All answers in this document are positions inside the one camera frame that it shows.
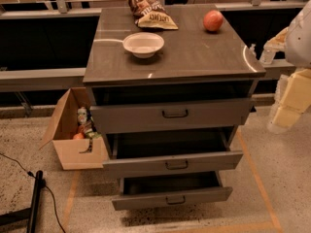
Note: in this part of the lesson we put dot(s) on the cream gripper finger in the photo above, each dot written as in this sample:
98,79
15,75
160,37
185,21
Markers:
297,96
281,119

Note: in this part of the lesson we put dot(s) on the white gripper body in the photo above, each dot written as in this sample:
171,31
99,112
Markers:
299,41

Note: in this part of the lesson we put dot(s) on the grey top drawer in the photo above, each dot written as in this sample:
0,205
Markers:
170,116

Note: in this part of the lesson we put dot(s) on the grey drawer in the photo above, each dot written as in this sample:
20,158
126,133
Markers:
159,153
170,116
171,190

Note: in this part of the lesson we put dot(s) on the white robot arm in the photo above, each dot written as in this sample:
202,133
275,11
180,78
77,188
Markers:
298,41

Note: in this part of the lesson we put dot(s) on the grey drawer cabinet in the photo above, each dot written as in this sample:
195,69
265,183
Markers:
193,65

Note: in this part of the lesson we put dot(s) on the grey middle drawer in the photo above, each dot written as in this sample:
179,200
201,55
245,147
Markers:
159,153

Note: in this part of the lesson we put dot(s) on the grey bottom drawer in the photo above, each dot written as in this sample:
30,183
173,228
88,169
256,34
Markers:
171,190

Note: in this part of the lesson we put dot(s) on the small clear bottle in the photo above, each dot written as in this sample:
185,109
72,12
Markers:
252,49

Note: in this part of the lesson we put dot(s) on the red apple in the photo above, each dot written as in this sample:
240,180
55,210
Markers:
213,21

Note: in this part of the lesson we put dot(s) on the white bowl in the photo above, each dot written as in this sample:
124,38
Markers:
143,44

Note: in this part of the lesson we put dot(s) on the brown chip bag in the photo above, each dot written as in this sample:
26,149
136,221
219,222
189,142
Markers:
151,14

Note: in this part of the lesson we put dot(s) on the green packet in box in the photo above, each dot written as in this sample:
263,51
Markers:
92,135

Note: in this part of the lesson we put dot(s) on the white packet in box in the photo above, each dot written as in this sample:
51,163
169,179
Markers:
82,115

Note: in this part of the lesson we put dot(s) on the orange fruit in box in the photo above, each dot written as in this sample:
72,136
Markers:
79,136

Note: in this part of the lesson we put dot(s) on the cardboard box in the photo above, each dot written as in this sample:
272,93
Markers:
73,154

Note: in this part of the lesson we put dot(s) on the black stand leg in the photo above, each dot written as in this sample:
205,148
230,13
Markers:
28,214

